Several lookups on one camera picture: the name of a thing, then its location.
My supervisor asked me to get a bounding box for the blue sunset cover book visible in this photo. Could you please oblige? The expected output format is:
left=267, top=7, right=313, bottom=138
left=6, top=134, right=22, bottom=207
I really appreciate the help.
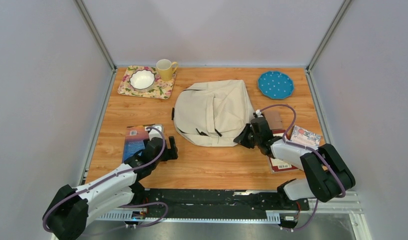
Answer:
left=122, top=124, right=154, bottom=162

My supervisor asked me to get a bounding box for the cream canvas backpack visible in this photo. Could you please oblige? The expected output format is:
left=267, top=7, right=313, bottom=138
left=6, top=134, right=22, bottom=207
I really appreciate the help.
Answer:
left=172, top=79, right=255, bottom=147

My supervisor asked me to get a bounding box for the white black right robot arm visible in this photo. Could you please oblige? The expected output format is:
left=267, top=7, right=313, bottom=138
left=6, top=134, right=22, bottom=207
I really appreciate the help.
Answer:
left=234, top=117, right=356, bottom=210

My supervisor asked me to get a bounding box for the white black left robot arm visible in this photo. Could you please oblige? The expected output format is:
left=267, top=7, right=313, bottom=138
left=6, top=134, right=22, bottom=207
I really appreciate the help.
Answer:
left=42, top=136, right=178, bottom=240

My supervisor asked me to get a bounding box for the brown small notebook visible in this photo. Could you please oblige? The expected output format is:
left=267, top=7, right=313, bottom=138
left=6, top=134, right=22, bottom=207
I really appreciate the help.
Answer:
left=263, top=109, right=284, bottom=130

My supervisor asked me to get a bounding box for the red cover book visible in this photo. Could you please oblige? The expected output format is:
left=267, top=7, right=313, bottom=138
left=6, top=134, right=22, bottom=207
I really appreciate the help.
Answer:
left=268, top=129, right=298, bottom=174

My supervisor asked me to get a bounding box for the floral cover notebook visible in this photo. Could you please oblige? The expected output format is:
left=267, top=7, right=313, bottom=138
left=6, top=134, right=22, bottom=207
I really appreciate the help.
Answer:
left=290, top=125, right=322, bottom=147

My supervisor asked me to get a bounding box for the floral square tray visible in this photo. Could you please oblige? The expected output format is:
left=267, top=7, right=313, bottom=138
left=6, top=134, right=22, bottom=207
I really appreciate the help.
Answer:
left=117, top=65, right=177, bottom=100

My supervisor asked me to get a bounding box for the blue polka dot plate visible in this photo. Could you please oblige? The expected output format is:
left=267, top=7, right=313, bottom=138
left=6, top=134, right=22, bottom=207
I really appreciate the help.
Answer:
left=257, top=70, right=295, bottom=100

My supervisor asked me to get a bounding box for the white scalloped bowl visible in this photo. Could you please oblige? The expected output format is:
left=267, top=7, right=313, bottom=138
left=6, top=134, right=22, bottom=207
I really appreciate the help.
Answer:
left=130, top=69, right=155, bottom=92

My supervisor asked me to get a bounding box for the yellow ceramic mug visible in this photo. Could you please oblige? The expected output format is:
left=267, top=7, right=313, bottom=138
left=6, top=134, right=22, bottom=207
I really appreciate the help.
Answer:
left=156, top=59, right=178, bottom=82

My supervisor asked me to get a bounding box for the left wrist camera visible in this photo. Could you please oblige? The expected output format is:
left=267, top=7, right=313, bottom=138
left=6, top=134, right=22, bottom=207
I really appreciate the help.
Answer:
left=145, top=124, right=164, bottom=140

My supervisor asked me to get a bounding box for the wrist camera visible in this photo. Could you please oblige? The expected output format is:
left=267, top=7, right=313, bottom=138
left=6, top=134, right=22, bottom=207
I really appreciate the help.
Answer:
left=253, top=109, right=263, bottom=118
left=145, top=124, right=164, bottom=140

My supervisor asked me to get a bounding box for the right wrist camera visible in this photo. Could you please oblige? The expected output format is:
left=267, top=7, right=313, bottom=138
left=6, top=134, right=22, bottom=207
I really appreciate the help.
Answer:
left=253, top=109, right=263, bottom=118

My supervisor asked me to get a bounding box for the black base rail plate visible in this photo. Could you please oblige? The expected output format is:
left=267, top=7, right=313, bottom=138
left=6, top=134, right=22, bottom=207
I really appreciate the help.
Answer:
left=130, top=188, right=310, bottom=220

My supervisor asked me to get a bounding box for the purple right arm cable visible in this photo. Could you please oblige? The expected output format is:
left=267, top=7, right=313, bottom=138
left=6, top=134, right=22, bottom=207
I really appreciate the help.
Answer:
left=258, top=103, right=347, bottom=232

